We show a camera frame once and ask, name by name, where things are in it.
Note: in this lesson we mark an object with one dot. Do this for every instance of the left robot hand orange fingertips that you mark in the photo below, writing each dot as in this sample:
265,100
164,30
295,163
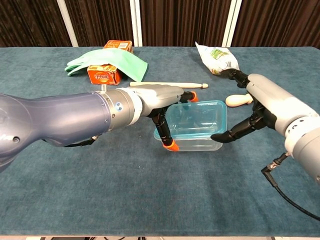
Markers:
157,97

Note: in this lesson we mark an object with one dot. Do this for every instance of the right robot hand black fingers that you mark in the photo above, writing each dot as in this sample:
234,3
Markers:
272,102

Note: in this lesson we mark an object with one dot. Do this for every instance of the blue translucent plastic lid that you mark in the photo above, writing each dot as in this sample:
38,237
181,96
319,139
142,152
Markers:
200,117

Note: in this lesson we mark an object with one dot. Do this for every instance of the clear plastic container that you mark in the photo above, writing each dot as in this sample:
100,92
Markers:
197,145

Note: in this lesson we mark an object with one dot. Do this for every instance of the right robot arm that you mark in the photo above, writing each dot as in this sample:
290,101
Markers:
307,147

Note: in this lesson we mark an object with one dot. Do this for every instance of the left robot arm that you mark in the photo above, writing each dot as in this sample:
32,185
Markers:
62,117

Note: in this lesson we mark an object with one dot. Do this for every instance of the wooden drumstick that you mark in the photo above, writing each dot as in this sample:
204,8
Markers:
190,85

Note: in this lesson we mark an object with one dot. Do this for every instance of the small wooden mallet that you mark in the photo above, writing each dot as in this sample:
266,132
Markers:
237,100

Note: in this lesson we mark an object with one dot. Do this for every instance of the orange carton box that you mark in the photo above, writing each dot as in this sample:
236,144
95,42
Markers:
102,76

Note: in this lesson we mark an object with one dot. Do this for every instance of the green rubber glove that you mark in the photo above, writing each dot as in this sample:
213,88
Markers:
112,58

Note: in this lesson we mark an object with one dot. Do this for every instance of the white snack bag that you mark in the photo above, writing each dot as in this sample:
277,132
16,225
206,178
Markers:
217,57

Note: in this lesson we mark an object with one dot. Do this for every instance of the teal table cloth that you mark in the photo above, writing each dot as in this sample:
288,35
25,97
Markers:
125,187

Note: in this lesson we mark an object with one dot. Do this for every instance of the white partition post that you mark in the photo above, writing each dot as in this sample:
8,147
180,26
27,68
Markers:
231,22
67,22
136,22

